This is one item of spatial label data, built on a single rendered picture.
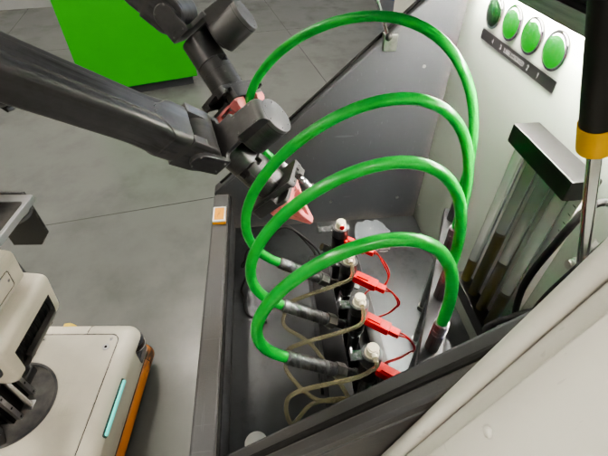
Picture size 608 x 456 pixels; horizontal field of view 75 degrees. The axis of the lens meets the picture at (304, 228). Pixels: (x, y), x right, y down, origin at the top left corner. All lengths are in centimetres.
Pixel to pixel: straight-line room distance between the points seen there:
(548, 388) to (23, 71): 49
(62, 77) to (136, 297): 172
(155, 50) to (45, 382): 290
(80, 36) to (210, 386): 342
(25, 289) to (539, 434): 109
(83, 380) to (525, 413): 145
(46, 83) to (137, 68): 349
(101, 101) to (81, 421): 120
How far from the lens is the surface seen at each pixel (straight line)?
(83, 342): 170
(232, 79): 72
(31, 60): 47
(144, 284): 216
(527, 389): 32
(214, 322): 76
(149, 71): 397
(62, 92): 48
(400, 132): 98
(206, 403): 69
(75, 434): 154
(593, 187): 30
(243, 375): 84
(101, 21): 383
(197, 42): 75
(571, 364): 29
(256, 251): 47
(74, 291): 228
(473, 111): 63
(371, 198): 108
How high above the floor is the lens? 157
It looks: 43 degrees down
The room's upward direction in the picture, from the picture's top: straight up
